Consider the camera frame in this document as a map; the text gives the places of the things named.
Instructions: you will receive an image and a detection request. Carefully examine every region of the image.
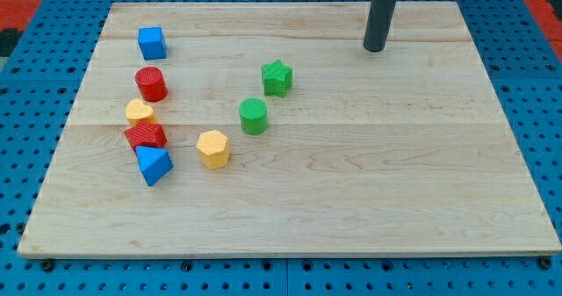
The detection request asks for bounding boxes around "green star block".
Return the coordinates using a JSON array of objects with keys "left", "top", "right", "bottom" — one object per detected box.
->
[{"left": 261, "top": 59, "right": 292, "bottom": 97}]

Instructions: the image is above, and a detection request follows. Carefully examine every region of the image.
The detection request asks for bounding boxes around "green cylinder block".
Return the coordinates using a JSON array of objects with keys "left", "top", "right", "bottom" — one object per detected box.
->
[{"left": 239, "top": 97, "right": 268, "bottom": 135}]

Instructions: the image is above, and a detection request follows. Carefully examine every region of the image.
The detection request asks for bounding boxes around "yellow hexagon block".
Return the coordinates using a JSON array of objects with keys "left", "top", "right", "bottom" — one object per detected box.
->
[{"left": 196, "top": 130, "right": 231, "bottom": 170}]

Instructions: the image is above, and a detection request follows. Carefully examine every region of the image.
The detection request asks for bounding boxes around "wooden board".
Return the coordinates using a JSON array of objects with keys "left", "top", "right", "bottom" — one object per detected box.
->
[{"left": 18, "top": 2, "right": 561, "bottom": 259}]

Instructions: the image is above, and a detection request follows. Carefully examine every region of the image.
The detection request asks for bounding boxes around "blue triangle block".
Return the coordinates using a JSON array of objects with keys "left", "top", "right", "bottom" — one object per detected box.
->
[{"left": 135, "top": 146, "right": 174, "bottom": 186}]

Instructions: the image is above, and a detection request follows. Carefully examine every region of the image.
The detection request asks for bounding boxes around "red square block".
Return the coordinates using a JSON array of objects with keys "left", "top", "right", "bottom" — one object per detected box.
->
[{"left": 124, "top": 120, "right": 168, "bottom": 152}]

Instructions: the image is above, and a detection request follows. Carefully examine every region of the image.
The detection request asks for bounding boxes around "red cylinder block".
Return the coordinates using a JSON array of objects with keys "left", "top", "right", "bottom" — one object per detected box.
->
[{"left": 134, "top": 66, "right": 168, "bottom": 102}]

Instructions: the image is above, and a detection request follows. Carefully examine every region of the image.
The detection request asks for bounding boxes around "yellow heart block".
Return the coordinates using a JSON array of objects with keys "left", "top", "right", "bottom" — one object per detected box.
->
[{"left": 126, "top": 98, "right": 158, "bottom": 126}]

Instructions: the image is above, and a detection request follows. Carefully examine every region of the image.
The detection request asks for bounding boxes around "blue cube block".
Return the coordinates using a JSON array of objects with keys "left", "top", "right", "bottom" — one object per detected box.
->
[{"left": 138, "top": 26, "right": 168, "bottom": 61}]

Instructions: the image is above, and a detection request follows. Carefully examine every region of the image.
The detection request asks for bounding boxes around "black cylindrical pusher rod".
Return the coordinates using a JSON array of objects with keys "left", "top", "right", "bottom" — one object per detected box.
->
[{"left": 363, "top": 0, "right": 397, "bottom": 52}]

